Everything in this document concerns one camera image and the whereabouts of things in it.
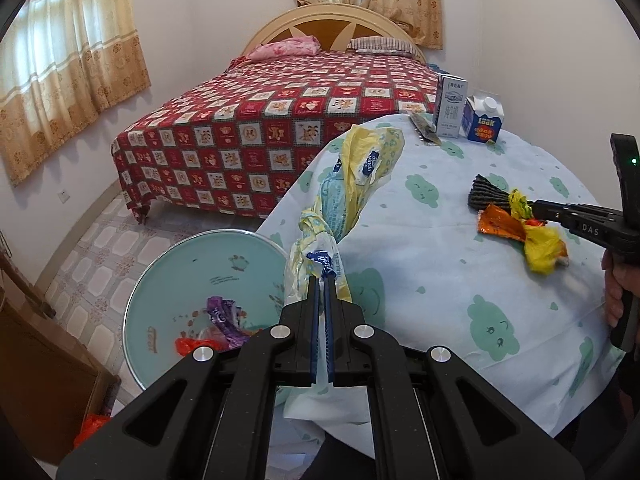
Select yellow wrapper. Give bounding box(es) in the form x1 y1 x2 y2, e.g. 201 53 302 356
509 188 570 275

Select red plastic bag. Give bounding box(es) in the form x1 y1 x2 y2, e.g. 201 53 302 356
175 337 228 356

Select purple foil wrapper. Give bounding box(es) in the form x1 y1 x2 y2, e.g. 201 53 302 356
206 296 250 349

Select black foam net sleeve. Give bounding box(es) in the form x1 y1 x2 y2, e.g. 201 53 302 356
468 174 511 214

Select yellow white plastic bag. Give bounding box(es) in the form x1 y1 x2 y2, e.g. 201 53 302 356
284 126 405 304

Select orange snack wrapper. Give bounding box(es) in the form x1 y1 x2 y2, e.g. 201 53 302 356
477 204 526 243

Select teal cartoon trash bin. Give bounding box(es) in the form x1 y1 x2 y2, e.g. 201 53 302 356
122 229 286 389

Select person's right hand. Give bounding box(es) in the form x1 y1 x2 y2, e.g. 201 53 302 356
601 250 640 327

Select red bag on floor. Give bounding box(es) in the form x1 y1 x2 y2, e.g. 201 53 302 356
74 414 111 448

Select white tablecloth green clouds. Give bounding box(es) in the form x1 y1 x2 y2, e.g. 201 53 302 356
255 112 629 461

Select brown wooden cabinet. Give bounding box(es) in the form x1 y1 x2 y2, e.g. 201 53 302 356
1 255 118 465

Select blue white gable carton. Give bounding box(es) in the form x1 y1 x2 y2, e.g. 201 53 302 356
461 93 504 143

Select tall white milk carton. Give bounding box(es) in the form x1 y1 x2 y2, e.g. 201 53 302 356
433 74 469 138

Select red patterned bedspread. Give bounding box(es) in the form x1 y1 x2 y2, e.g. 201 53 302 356
112 51 438 222

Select striped pillow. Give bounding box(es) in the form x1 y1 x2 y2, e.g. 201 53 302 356
347 36 420 58

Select cream wooden headboard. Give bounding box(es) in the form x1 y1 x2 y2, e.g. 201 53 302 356
241 3 425 63

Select pink pillow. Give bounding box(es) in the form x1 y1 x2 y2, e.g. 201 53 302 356
245 36 321 62

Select beige curtain left window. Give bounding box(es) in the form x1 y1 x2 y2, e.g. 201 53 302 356
1 0 151 186

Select white wall socket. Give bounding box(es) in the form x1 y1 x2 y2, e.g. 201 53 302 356
58 190 70 204

